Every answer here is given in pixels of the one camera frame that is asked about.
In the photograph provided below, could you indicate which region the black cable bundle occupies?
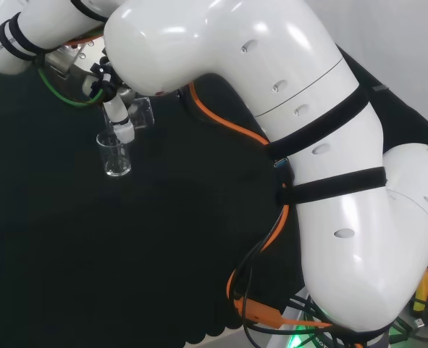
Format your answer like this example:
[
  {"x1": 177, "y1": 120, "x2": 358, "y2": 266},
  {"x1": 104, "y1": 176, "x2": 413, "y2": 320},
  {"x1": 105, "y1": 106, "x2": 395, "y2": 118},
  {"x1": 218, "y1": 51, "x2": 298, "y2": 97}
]
[{"x1": 230, "y1": 237, "x2": 392, "y2": 348}]

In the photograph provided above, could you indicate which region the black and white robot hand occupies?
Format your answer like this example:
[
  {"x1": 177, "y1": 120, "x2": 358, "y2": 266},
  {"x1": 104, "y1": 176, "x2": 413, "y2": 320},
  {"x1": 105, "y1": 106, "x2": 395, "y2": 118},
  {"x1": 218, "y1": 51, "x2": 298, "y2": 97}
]
[{"x1": 45, "y1": 37, "x2": 143, "y2": 145}]

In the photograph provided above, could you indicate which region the orange cable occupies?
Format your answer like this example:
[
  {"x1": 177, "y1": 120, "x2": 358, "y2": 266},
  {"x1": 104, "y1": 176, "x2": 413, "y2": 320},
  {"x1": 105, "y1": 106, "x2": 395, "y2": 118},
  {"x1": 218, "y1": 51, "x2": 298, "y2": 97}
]
[{"x1": 63, "y1": 32, "x2": 333, "y2": 329}]

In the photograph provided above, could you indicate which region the clear glass beaker with water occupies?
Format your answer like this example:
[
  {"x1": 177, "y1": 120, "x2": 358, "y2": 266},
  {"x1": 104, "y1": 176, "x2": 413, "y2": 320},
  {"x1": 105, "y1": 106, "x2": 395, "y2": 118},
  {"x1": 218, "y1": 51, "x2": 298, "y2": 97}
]
[{"x1": 102, "y1": 96, "x2": 156, "y2": 139}]

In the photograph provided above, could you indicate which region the green cable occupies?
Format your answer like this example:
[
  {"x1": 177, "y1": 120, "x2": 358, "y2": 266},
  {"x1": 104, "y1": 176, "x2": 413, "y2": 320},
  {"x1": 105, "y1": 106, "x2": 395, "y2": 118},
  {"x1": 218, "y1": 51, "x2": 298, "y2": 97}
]
[{"x1": 35, "y1": 59, "x2": 105, "y2": 109}]

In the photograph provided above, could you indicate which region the black bench cloth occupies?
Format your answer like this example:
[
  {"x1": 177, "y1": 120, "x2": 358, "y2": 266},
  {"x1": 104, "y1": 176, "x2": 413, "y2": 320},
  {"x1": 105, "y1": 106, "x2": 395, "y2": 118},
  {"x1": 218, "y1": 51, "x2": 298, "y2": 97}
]
[{"x1": 0, "y1": 43, "x2": 428, "y2": 345}]

